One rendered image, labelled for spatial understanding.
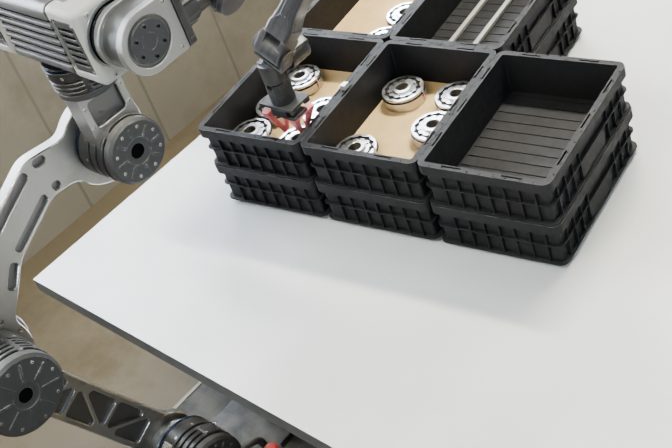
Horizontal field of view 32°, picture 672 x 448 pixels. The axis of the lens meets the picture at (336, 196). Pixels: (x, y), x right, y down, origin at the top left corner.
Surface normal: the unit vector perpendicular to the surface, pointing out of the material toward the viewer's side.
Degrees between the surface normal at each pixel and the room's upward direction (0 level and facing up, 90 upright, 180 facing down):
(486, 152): 0
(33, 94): 90
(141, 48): 90
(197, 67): 90
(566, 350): 0
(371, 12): 0
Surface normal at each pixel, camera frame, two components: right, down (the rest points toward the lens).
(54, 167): 0.72, 0.26
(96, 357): -0.29, -0.74
